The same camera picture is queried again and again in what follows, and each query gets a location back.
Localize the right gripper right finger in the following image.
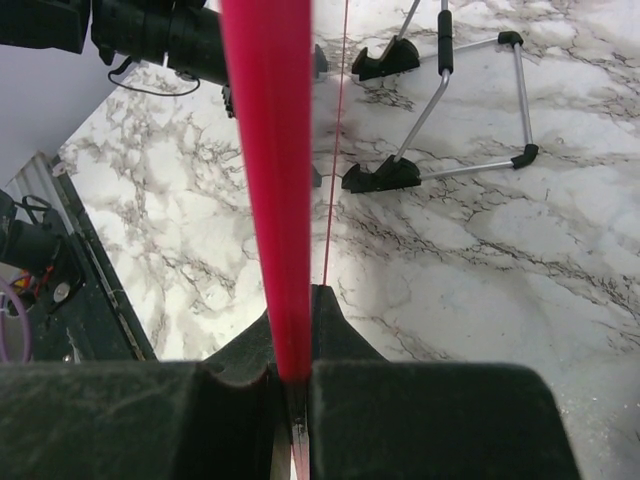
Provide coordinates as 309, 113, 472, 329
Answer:
308, 285, 580, 479

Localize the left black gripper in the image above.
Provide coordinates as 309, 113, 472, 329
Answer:
1, 1, 235, 118

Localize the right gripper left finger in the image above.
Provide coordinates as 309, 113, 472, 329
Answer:
1, 318, 273, 479

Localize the pink framed whiteboard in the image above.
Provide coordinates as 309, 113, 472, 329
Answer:
218, 0, 349, 480

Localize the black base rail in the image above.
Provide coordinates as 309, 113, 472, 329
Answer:
34, 159, 156, 363

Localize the aluminium side rail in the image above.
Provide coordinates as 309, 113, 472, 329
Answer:
2, 152, 60, 204

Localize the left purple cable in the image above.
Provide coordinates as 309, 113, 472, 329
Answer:
0, 277, 34, 364

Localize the wire whiteboard stand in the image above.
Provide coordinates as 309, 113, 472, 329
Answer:
312, 0, 540, 195

